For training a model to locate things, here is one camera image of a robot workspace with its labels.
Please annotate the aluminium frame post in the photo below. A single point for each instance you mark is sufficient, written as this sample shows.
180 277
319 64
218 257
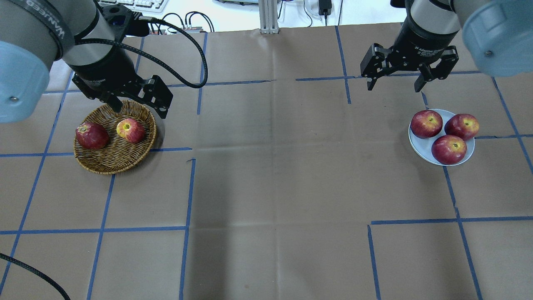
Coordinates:
268 16

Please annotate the black power adapter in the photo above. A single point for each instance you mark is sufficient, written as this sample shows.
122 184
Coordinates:
324 7

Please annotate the red apple on plate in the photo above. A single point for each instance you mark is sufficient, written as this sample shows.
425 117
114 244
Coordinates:
449 149
426 124
464 126

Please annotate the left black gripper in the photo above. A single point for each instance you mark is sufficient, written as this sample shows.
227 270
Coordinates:
109 70

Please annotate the light blue plate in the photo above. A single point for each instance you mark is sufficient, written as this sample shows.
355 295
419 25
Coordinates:
423 146

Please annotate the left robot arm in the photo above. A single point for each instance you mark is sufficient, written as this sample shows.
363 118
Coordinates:
88 38

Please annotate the red yellow apple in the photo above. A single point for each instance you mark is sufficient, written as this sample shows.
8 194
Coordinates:
131 130

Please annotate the woven wicker basket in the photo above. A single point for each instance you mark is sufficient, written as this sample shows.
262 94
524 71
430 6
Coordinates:
118 155

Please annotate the white keyboard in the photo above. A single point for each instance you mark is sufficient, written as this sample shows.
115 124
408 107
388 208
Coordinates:
156 6

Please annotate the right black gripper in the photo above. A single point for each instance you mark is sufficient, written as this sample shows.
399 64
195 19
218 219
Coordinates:
424 38

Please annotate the dark red apple in basket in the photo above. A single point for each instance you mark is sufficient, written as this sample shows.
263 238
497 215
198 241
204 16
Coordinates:
92 136

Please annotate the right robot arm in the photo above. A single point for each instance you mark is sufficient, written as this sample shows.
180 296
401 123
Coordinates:
497 33

